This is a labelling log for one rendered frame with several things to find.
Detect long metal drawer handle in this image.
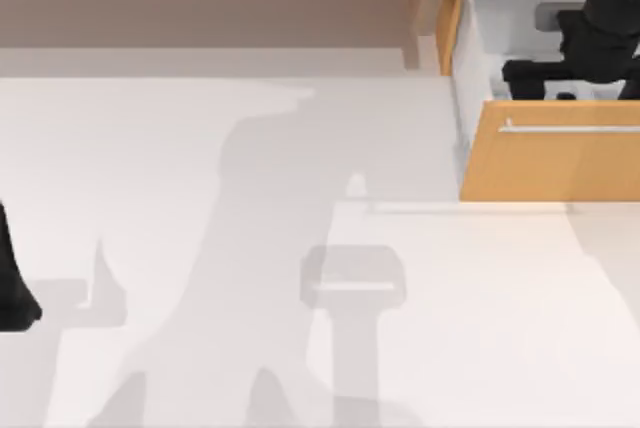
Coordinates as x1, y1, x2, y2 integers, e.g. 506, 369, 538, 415
498, 118, 640, 135

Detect pale wooden drawer front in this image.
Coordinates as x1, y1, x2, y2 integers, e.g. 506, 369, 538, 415
458, 99, 640, 204

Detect pale grey rounded box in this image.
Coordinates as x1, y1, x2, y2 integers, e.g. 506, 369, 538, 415
533, 1, 567, 35

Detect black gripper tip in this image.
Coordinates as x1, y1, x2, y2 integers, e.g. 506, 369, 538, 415
0, 201, 43, 334

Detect grey pierced drawer inside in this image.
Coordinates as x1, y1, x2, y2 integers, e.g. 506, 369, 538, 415
451, 0, 640, 165

